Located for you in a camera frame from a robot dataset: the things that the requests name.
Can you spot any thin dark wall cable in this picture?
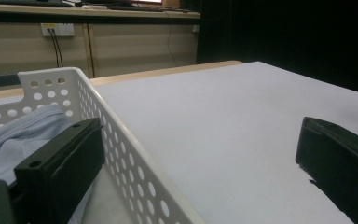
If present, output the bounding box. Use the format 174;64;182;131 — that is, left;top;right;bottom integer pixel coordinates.
163;12;180;68

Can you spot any long desk with dark edge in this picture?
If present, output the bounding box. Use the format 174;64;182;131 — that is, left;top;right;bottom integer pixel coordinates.
0;0;201;23

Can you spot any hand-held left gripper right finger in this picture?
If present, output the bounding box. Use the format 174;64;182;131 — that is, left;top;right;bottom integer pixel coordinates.
295;116;358;224

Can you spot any light blue tank top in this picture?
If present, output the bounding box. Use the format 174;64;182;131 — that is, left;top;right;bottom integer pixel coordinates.
0;103;91;224

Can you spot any white perforated plastic basket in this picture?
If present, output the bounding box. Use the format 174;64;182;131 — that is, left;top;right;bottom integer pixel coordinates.
0;66;206;224

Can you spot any white table board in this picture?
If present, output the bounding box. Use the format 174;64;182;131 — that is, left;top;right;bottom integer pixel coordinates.
0;61;358;224

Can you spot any wooden table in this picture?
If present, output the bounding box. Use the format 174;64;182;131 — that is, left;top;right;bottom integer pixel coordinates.
0;60;245;101

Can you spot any black curtain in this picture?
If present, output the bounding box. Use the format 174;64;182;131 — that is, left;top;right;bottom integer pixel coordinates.
197;0;358;97

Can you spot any black wall cable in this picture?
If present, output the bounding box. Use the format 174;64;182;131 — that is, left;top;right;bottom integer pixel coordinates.
51;28;64;68
47;28;60;68

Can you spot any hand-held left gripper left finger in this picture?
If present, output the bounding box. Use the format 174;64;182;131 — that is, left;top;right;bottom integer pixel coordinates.
13;117;106;224

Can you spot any white wall socket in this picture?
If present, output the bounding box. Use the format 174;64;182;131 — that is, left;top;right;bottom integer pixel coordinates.
40;22;76;37

